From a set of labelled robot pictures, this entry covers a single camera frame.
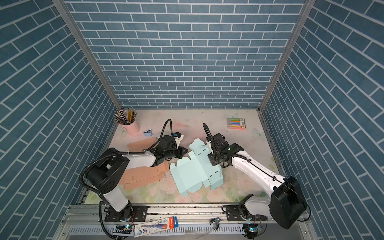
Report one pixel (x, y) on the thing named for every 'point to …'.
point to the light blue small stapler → (148, 133)
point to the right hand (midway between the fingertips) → (212, 155)
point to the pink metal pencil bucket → (133, 129)
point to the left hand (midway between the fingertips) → (188, 151)
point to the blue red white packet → (155, 226)
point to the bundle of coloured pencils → (125, 116)
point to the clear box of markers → (236, 123)
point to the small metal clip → (216, 221)
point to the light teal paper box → (188, 174)
